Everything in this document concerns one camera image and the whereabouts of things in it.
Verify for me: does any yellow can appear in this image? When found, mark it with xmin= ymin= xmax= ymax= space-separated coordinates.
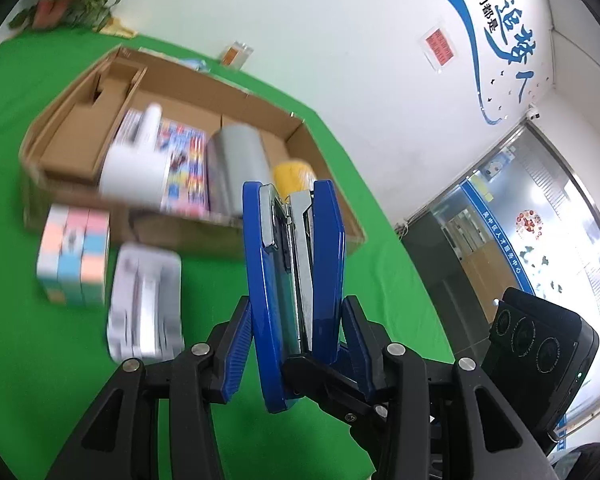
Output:
xmin=273 ymin=160 xmax=316 ymax=197

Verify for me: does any small orange labelled packet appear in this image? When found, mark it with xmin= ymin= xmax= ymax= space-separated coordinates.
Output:
xmin=222 ymin=41 xmax=254 ymax=69

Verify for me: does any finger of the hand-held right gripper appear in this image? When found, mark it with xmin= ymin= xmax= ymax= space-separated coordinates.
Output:
xmin=284 ymin=352 xmax=396 ymax=431

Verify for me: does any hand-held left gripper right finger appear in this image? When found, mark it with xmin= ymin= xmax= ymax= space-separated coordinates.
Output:
xmin=341 ymin=296 xmax=556 ymax=480

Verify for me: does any pastel puzzle cube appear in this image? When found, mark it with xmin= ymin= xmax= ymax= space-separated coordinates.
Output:
xmin=36 ymin=204 xmax=112 ymax=309

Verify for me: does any white blister pack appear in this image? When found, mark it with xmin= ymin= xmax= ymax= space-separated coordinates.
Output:
xmin=105 ymin=242 xmax=185 ymax=364

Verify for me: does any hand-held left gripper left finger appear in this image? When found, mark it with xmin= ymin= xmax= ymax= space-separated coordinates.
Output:
xmin=45 ymin=296 xmax=254 ymax=480

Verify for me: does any colourful printed flat box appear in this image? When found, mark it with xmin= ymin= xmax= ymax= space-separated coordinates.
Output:
xmin=115 ymin=109 xmax=212 ymax=217

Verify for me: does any glass door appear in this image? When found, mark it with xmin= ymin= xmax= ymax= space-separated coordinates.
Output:
xmin=394 ymin=120 xmax=600 ymax=443

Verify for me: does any silver metal can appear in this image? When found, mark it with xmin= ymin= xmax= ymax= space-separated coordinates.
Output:
xmin=206 ymin=124 xmax=272 ymax=219

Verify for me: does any cardboard box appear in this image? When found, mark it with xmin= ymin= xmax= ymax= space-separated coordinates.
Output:
xmin=19 ymin=45 xmax=368 ymax=261

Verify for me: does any green tablecloth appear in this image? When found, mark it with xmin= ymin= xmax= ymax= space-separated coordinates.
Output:
xmin=0 ymin=30 xmax=456 ymax=480

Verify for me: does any blue stapler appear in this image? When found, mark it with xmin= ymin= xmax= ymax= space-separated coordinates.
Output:
xmin=241 ymin=179 xmax=347 ymax=414

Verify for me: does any blue wall decal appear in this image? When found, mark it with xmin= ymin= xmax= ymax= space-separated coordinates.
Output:
xmin=407 ymin=0 xmax=552 ymax=126

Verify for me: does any red wall notice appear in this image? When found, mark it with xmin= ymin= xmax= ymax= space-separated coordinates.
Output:
xmin=419 ymin=22 xmax=457 ymax=70

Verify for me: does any white plastic bottle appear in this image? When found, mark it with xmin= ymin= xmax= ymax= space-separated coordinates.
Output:
xmin=99 ymin=104 xmax=177 ymax=211

